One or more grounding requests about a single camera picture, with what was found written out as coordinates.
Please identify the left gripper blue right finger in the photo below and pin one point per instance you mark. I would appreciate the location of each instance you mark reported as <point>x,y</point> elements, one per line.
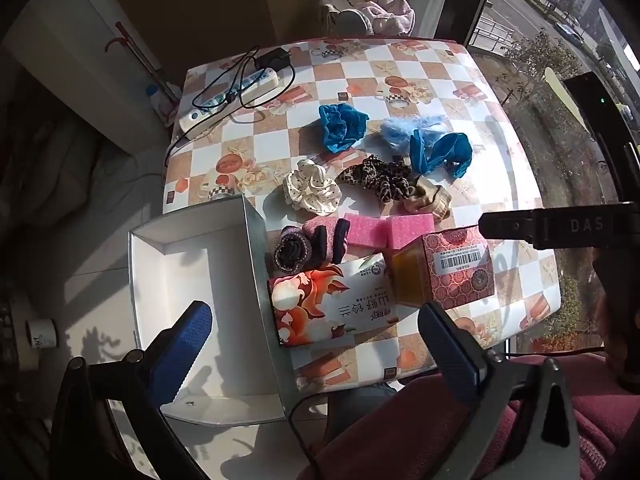
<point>459,358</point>

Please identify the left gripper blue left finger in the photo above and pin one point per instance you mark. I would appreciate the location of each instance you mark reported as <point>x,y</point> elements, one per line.
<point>174,351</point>

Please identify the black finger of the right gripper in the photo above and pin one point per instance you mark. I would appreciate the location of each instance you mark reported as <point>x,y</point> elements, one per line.
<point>596,226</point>

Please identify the pink sponge block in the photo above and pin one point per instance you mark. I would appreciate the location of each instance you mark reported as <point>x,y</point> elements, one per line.
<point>402,230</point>
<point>367,236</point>

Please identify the purple knit scrunchie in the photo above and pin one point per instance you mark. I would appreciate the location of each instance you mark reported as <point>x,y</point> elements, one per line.
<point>293,250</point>

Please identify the beige knit scrunchie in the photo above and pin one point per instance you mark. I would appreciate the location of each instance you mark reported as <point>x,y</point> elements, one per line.
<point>428,198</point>

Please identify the blue fabric scrunchie elongated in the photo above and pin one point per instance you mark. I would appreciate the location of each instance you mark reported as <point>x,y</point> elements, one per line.
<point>430,150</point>

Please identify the leopard print scrunchie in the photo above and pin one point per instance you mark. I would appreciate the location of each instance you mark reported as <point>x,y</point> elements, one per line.
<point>389,181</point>

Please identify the cream polka dot scrunchie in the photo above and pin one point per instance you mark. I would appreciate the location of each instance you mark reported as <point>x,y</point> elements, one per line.
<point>309,188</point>

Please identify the light blue fluffy scrunchie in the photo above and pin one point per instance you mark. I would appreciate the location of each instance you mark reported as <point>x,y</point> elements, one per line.
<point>396,131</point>

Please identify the white open storage box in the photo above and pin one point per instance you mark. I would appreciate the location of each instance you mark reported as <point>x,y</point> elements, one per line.
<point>200,275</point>

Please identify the red patterned box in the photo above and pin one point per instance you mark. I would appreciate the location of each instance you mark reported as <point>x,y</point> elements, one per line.
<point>452,268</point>

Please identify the white roll on floor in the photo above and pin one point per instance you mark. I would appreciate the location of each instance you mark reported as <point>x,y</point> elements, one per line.
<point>42,333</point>

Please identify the orange white tissue pack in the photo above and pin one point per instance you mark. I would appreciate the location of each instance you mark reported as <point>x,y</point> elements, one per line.
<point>332,302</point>

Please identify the checkered printed tablecloth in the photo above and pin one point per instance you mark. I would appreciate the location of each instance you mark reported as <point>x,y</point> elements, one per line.
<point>253,150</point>

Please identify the white power strip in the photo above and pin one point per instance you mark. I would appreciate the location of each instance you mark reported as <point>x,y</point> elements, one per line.
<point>240,94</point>

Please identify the white bottle blue cap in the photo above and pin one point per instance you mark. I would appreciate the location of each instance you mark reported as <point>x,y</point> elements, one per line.
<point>161,104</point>

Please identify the pink clothes on chair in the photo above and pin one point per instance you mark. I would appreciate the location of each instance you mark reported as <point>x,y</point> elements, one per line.
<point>344,18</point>

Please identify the black power adapter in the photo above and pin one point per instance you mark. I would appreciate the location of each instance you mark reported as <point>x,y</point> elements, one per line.
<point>276,59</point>

